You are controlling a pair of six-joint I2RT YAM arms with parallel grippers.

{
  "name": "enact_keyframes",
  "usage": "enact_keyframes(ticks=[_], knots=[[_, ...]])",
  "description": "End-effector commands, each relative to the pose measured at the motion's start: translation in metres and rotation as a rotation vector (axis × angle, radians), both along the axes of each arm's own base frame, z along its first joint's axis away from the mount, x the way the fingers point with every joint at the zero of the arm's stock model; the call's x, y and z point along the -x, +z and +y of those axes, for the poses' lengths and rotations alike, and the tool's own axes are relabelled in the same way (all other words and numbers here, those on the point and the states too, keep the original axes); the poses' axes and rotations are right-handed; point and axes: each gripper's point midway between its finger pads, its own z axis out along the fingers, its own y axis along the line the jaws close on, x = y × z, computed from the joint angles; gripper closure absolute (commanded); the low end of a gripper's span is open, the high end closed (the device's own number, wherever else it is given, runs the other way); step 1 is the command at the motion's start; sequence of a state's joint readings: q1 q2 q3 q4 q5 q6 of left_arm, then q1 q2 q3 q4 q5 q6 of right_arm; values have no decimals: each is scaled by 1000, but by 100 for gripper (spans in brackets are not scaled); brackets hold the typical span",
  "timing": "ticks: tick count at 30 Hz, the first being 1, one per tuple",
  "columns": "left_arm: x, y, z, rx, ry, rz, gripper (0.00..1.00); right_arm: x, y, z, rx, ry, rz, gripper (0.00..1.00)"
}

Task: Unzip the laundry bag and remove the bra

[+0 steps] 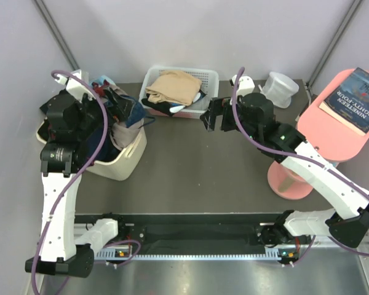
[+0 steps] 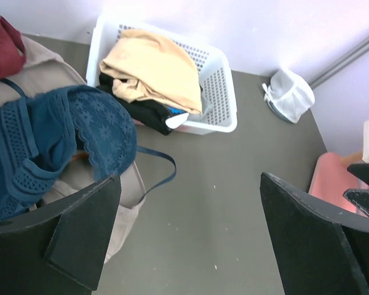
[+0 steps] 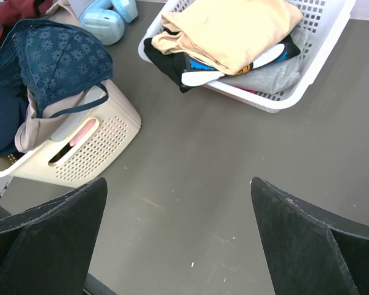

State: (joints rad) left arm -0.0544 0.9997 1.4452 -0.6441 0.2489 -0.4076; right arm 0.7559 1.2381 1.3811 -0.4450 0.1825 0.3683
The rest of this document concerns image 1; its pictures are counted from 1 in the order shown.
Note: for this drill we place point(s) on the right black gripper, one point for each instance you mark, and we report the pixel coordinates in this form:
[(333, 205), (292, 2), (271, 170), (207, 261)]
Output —
[(218, 107)]

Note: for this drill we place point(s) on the white plastic basket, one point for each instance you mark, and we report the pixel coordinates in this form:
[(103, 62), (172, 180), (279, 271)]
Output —
[(209, 86)]

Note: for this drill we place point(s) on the Nineteen Eighty-Four book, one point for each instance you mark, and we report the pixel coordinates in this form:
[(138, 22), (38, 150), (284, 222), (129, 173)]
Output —
[(348, 103)]

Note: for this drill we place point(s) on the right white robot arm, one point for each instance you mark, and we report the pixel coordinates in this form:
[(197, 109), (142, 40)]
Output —
[(347, 222)]

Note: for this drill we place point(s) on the pink side table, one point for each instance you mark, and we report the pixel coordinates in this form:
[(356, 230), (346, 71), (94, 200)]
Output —
[(336, 143)]

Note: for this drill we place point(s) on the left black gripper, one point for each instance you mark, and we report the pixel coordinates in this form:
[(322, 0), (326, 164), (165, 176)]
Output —
[(86, 100)]

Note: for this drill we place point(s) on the pile of dark clothes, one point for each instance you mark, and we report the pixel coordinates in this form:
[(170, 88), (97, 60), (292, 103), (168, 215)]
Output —
[(117, 107)]

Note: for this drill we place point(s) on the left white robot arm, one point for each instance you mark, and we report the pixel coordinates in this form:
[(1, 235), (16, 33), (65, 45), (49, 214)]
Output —
[(59, 252)]

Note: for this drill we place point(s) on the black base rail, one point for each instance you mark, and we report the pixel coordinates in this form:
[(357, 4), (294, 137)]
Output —
[(194, 233)]

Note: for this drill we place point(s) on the white cable duct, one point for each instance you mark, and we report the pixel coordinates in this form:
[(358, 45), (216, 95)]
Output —
[(122, 253)]

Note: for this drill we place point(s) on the white mesh laundry bag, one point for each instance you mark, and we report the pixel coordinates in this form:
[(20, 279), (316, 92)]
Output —
[(279, 89)]

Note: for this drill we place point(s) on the cream laundry hamper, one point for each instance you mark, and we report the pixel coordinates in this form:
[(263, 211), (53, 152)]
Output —
[(120, 152)]

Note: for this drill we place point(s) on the beige folded garment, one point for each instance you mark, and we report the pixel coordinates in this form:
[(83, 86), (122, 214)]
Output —
[(174, 86)]

